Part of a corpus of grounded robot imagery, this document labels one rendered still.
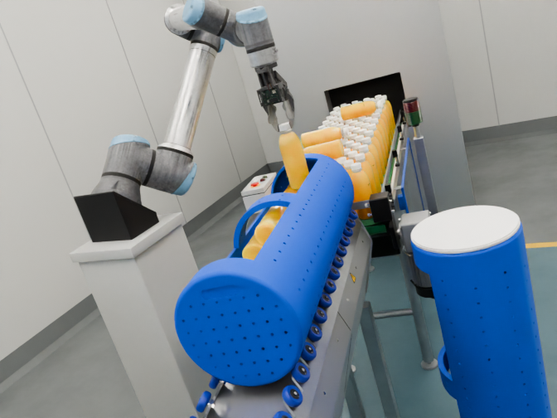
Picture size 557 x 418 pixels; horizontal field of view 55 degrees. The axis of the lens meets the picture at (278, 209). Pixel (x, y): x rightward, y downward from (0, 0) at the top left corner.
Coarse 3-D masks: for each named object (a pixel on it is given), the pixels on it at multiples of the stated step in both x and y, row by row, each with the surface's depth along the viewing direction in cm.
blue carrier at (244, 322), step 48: (288, 192) 149; (336, 192) 164; (240, 240) 153; (288, 240) 125; (336, 240) 149; (192, 288) 111; (240, 288) 108; (288, 288) 110; (192, 336) 116; (240, 336) 112; (288, 336) 109; (240, 384) 117
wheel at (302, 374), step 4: (296, 364) 115; (300, 364) 116; (296, 368) 114; (300, 368) 115; (304, 368) 116; (292, 372) 114; (296, 372) 113; (300, 372) 114; (304, 372) 115; (308, 372) 115; (296, 376) 113; (300, 376) 113; (304, 376) 114; (308, 376) 115; (296, 380) 114; (300, 380) 113; (304, 380) 113
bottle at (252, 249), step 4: (252, 236) 149; (252, 240) 145; (248, 244) 143; (252, 244) 142; (256, 244) 142; (244, 248) 144; (248, 248) 143; (252, 248) 142; (256, 248) 142; (260, 248) 142; (244, 252) 143; (248, 252) 143; (252, 252) 143; (256, 252) 143; (244, 256) 144; (248, 256) 144; (252, 256) 144
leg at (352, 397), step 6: (354, 378) 216; (348, 384) 213; (354, 384) 214; (348, 390) 214; (354, 390) 213; (348, 396) 215; (354, 396) 214; (348, 402) 216; (354, 402) 216; (360, 402) 218; (348, 408) 217; (354, 408) 217; (360, 408) 216; (354, 414) 218; (360, 414) 217
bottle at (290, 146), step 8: (280, 136) 173; (288, 136) 171; (296, 136) 172; (280, 144) 172; (288, 144) 171; (296, 144) 171; (280, 152) 175; (288, 152) 171; (296, 152) 172; (288, 160) 173; (296, 160) 172; (304, 160) 174; (288, 168) 174; (296, 168) 173; (304, 168) 174; (288, 176) 176; (296, 176) 174; (304, 176) 174; (296, 184) 175
